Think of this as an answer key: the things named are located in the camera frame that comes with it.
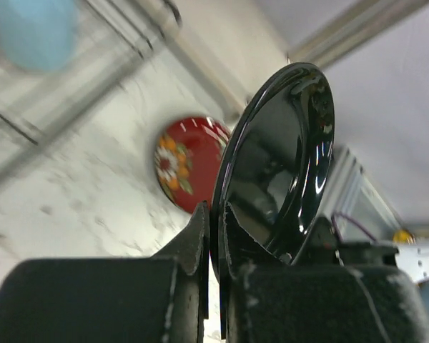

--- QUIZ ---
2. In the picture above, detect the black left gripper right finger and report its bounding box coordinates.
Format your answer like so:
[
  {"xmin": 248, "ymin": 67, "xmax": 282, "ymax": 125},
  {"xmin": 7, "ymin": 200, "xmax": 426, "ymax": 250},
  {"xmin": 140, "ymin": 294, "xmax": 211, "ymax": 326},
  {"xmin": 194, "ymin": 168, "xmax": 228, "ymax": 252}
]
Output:
[{"xmin": 222, "ymin": 207, "xmax": 429, "ymax": 342}]

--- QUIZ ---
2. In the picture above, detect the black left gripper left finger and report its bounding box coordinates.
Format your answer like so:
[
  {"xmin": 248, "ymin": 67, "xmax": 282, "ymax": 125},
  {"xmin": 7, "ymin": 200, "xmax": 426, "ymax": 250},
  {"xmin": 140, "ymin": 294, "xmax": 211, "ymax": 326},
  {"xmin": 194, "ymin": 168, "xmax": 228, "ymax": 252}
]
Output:
[{"xmin": 0, "ymin": 202, "xmax": 209, "ymax": 342}]

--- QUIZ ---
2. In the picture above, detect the black plate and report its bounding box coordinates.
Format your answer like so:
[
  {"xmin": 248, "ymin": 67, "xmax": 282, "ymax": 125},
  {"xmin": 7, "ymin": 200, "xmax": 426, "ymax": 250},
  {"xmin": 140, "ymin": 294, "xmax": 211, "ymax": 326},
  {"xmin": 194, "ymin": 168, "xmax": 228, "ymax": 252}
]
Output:
[{"xmin": 210, "ymin": 62, "xmax": 335, "ymax": 279}]

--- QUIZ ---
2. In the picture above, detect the red floral plate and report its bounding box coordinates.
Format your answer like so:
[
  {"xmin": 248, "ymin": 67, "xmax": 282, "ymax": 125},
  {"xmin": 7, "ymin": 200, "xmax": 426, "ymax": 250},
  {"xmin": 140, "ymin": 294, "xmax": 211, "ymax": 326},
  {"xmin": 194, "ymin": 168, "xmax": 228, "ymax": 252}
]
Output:
[{"xmin": 154, "ymin": 115, "xmax": 231, "ymax": 213}]

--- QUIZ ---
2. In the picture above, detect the light blue cup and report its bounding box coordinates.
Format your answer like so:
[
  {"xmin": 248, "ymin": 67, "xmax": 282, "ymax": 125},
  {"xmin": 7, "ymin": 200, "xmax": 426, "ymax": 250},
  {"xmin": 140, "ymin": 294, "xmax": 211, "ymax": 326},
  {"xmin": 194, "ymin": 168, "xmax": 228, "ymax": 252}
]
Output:
[{"xmin": 0, "ymin": 0, "xmax": 78, "ymax": 71}]

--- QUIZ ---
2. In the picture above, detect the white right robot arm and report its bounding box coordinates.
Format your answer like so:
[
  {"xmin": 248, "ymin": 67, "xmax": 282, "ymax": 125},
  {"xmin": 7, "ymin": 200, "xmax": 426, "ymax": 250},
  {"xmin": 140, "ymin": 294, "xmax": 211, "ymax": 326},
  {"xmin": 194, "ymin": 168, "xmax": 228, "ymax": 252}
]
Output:
[{"xmin": 299, "ymin": 217, "xmax": 429, "ymax": 284}]

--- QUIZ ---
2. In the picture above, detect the yellow object at corner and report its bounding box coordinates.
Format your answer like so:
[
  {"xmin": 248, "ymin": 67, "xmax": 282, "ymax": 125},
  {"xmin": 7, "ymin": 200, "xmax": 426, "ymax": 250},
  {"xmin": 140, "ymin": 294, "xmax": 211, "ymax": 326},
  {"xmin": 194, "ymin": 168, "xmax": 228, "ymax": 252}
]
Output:
[{"xmin": 393, "ymin": 229, "xmax": 415, "ymax": 244}]

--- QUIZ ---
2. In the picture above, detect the white two-tier shelf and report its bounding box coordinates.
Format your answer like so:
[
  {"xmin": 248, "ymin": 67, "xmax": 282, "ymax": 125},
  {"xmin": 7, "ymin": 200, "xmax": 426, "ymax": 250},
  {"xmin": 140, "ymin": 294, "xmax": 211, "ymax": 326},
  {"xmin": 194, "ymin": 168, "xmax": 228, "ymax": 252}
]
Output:
[{"xmin": 175, "ymin": 1, "xmax": 287, "ymax": 121}]

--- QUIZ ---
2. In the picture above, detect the black wire dish rack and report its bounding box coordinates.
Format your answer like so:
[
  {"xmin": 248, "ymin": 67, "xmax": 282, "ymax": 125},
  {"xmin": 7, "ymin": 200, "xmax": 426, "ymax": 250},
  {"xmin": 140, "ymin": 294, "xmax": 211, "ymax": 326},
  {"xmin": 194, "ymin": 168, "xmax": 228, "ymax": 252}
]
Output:
[{"xmin": 0, "ymin": 1, "xmax": 182, "ymax": 183}]

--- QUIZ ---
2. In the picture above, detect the aluminium frame post right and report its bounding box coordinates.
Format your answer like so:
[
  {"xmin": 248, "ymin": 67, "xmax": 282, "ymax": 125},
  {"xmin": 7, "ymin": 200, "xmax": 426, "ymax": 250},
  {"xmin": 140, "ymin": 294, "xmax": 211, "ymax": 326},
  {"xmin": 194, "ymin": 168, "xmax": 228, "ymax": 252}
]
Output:
[{"xmin": 286, "ymin": 0, "xmax": 429, "ymax": 69}]

